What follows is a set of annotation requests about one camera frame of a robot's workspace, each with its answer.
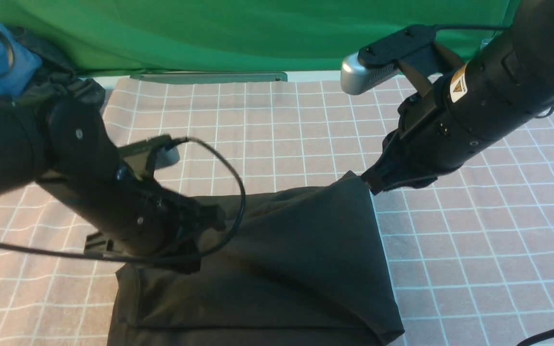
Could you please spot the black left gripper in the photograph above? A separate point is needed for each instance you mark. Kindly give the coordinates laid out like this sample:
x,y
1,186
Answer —
x,y
136,217

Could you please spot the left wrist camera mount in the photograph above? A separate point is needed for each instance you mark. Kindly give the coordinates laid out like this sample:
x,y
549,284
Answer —
x,y
142,158

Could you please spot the dark gray crumpled garment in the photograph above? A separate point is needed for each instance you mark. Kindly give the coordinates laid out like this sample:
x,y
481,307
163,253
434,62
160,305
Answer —
x,y
57,75

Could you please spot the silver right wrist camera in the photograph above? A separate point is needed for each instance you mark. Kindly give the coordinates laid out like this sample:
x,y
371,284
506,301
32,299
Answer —
x,y
412,51

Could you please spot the gray-green flat bar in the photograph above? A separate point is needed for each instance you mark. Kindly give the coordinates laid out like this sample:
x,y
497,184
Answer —
x,y
210,78

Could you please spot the clear binder clip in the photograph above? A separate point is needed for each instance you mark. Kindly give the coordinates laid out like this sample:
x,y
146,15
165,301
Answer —
x,y
484,42

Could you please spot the pink checkered tablecloth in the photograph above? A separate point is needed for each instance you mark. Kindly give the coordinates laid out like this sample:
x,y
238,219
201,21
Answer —
x,y
471,258

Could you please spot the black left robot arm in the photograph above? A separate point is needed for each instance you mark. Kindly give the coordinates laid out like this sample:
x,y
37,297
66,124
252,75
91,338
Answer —
x,y
62,145

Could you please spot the green backdrop cloth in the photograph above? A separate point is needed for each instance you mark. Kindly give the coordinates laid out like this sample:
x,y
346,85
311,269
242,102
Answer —
x,y
109,37

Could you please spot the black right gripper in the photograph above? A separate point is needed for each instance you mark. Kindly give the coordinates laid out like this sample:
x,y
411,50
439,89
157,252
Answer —
x,y
428,143

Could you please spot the dark gray long-sleeve top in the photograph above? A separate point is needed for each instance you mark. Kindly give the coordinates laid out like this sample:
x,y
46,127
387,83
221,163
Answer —
x,y
306,268

